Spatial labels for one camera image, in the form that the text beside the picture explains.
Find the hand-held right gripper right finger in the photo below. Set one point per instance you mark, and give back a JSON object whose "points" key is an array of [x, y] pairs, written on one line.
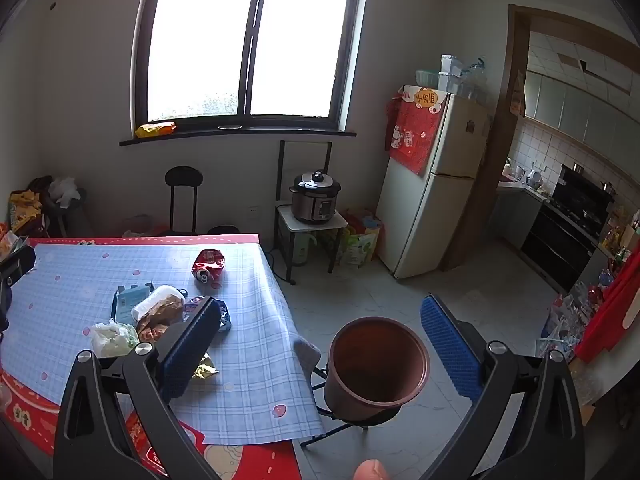
{"points": [[450, 355]]}

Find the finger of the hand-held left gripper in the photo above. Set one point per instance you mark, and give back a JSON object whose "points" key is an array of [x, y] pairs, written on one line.
{"points": [[17, 262]]}

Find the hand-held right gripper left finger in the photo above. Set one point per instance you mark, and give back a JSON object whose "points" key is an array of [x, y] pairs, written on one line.
{"points": [[192, 347]]}

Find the gold foil wrapper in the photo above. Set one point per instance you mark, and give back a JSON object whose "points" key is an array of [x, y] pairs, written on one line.
{"points": [[205, 370]]}

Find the brown printed paper bag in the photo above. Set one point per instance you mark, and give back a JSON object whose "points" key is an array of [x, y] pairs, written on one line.
{"points": [[160, 312]]}

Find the brown plastic bucket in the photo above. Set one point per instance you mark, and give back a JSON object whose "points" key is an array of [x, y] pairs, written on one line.
{"points": [[370, 360]]}

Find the person's right hand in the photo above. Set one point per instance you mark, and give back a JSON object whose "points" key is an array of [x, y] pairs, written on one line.
{"points": [[371, 471]]}

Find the dark blue wrapper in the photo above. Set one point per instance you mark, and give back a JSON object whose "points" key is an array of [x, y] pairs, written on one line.
{"points": [[225, 321]]}

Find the yellow bag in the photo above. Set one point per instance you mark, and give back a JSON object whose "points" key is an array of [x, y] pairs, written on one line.
{"points": [[22, 207]]}

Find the blue plaid tablecloth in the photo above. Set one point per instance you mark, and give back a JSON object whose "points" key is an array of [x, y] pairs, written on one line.
{"points": [[75, 280]]}

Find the dark grey bin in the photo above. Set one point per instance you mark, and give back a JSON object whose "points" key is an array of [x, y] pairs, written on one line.
{"points": [[70, 217]]}

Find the green white plastic bag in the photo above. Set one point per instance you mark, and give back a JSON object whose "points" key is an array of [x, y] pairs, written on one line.
{"points": [[112, 337]]}

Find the light blue carton box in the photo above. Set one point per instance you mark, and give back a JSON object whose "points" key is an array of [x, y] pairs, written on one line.
{"points": [[125, 302]]}

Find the crushed red can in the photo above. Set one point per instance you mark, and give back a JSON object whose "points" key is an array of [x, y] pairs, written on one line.
{"points": [[210, 265]]}

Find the white crumpled plastic bag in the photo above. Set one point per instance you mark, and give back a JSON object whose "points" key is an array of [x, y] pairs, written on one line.
{"points": [[64, 189]]}

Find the black stool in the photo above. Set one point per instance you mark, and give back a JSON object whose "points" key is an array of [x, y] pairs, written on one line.
{"points": [[372, 417]]}

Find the clear plastic bags pile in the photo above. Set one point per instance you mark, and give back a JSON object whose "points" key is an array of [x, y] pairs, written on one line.
{"points": [[560, 320]]}

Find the white refrigerator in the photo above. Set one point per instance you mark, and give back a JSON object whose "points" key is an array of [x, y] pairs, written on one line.
{"points": [[425, 220]]}

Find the colourful shopping bags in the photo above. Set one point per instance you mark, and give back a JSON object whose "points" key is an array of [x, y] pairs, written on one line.
{"points": [[360, 240]]}

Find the pale green kettle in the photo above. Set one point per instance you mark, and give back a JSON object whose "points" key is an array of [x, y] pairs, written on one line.
{"points": [[302, 250]]}

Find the black kitchen range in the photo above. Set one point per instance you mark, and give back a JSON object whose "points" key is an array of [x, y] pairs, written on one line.
{"points": [[560, 250]]}

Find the grey lower kitchen cabinet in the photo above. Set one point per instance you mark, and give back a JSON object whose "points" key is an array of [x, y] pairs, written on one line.
{"points": [[515, 215]]}

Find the red hanging cloth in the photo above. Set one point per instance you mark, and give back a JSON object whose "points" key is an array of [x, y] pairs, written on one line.
{"points": [[610, 315]]}

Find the black chair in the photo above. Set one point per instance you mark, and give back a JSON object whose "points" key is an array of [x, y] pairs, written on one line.
{"points": [[183, 177]]}

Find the yellow snack packet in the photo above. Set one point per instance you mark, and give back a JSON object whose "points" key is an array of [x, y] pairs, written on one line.
{"points": [[155, 130]]}

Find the white electric kettle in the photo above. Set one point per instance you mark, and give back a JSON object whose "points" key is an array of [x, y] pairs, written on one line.
{"points": [[534, 179]]}

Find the electric pressure cooker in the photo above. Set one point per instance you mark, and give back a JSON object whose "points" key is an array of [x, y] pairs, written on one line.
{"points": [[315, 195]]}

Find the group of condiment bottles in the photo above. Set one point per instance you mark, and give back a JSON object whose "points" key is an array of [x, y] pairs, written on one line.
{"points": [[620, 240]]}

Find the small round dish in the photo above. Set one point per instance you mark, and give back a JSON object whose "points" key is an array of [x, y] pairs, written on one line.
{"points": [[230, 127]]}

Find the red printed cloth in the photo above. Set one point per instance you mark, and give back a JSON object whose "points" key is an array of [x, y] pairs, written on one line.
{"points": [[412, 130]]}

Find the black windowsill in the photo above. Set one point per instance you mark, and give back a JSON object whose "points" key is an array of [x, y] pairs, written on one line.
{"points": [[280, 134]]}

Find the clear plastic bag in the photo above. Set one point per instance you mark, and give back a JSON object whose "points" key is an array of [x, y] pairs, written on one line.
{"points": [[474, 80]]}

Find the green plastic basket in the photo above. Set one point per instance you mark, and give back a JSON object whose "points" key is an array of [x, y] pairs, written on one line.
{"points": [[426, 77]]}

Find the grey upper kitchen cabinets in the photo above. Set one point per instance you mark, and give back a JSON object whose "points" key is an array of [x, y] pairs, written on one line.
{"points": [[575, 105]]}

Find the white storage boxes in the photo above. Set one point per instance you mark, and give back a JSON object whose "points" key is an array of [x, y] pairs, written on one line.
{"points": [[449, 72]]}

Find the black framed window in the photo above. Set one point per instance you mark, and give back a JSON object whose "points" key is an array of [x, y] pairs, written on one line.
{"points": [[200, 35]]}

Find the black frame side table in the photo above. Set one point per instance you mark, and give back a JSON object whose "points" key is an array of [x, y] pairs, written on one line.
{"points": [[312, 225]]}

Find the wooden door frame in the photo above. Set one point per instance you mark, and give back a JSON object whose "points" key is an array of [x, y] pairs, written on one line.
{"points": [[515, 35]]}

